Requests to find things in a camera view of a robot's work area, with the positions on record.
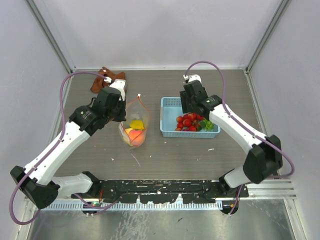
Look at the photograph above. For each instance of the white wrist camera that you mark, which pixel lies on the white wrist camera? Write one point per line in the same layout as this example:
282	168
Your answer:
191	78
119	84

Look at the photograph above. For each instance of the green grape bunch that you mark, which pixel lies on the green grape bunch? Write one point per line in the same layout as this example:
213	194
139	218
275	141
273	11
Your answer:
206	125

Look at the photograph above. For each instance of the white slotted cable duct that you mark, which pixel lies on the white slotted cable duct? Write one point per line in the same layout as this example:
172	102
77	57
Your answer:
76	205

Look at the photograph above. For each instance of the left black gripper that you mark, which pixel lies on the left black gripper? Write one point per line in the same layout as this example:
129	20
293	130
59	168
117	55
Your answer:
121	116

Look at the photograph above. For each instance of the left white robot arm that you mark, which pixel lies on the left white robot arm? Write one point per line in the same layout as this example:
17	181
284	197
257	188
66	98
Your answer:
38	181

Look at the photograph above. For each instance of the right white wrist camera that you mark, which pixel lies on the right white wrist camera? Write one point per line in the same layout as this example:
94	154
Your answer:
191	78

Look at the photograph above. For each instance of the aluminium frame post right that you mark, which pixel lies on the aluminium frame post right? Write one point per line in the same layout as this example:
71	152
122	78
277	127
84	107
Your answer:
280	10

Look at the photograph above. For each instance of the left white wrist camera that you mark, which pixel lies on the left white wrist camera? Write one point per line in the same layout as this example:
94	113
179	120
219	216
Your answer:
119	84

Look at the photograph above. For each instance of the brown cloth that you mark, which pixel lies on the brown cloth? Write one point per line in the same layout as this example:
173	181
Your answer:
101	82

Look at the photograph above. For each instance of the aluminium frame post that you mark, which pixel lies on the aluminium frame post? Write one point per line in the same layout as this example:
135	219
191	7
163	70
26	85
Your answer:
280	10
48	34

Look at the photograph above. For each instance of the yellow apple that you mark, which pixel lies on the yellow apple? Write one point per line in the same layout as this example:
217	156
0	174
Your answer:
126	136

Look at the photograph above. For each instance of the aluminium frame post left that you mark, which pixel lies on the aluminium frame post left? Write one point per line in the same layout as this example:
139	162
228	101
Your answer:
48	34

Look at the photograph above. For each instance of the clear zip top bag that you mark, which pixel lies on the clear zip top bag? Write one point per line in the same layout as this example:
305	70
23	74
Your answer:
135	109

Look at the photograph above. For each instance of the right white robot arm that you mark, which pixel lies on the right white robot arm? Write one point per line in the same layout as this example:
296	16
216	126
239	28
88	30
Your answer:
263	157

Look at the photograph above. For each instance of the orange pink peach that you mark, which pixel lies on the orange pink peach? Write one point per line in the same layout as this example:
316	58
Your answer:
136	137

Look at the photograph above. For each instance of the red strawberry bunch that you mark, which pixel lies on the red strawberry bunch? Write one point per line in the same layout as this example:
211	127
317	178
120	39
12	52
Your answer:
190	122

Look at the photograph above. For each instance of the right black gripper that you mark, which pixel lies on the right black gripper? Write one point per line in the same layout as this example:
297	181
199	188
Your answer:
185	107

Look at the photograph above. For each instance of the light blue plastic basket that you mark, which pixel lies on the light blue plastic basket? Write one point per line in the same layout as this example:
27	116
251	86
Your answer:
170	109

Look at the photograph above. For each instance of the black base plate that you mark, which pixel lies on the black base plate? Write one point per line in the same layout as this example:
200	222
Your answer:
158	191

